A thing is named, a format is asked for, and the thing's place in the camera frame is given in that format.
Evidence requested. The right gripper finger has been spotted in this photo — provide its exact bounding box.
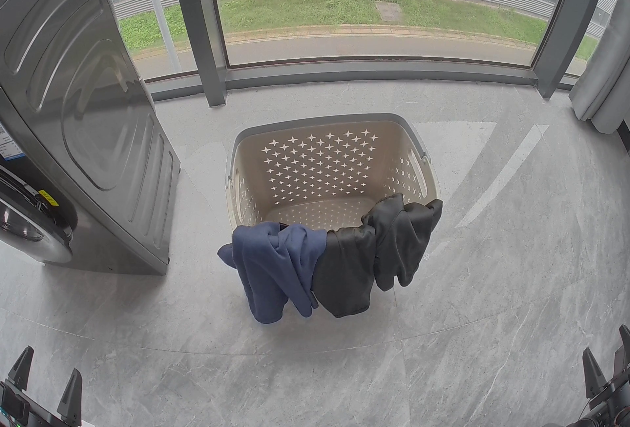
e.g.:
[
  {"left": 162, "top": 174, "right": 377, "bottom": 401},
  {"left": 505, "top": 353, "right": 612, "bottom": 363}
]
[
  {"left": 582, "top": 346, "right": 607, "bottom": 400},
  {"left": 612, "top": 324, "right": 630, "bottom": 386}
]

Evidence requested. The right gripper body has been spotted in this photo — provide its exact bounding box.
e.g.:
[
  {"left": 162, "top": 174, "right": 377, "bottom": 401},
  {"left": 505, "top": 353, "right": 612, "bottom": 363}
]
[{"left": 565, "top": 378, "right": 630, "bottom": 427}]

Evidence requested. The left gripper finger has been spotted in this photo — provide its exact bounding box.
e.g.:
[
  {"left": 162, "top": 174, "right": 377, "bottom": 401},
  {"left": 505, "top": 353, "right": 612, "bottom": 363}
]
[
  {"left": 56, "top": 368, "right": 83, "bottom": 427},
  {"left": 6, "top": 346, "right": 34, "bottom": 390}
]

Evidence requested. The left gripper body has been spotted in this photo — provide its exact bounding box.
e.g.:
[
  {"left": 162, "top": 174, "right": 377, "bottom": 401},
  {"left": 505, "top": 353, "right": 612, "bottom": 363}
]
[{"left": 0, "top": 382, "right": 79, "bottom": 427}]

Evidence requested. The grey washing machine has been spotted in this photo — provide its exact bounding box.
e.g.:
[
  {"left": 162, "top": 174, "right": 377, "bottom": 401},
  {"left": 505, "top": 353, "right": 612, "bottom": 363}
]
[{"left": 0, "top": 0, "right": 182, "bottom": 276}]

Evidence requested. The cream laundry basket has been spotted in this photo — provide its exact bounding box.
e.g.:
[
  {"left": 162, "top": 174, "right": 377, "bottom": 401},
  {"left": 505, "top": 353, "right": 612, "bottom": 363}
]
[{"left": 226, "top": 113, "right": 442, "bottom": 244}]

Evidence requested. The dark blue garment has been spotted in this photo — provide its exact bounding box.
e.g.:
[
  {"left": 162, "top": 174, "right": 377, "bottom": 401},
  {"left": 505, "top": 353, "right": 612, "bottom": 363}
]
[{"left": 218, "top": 221, "right": 329, "bottom": 325}]

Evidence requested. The black garment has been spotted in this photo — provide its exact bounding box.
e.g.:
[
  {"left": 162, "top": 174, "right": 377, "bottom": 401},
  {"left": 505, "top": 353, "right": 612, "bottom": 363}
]
[{"left": 310, "top": 192, "right": 444, "bottom": 319}]

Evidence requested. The white curtain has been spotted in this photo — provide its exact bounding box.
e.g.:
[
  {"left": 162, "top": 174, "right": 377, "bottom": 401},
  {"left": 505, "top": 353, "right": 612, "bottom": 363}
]
[{"left": 568, "top": 0, "right": 630, "bottom": 136}]

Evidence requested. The window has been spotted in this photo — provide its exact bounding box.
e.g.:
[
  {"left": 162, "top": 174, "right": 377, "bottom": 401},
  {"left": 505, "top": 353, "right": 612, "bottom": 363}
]
[{"left": 92, "top": 0, "right": 617, "bottom": 107}]

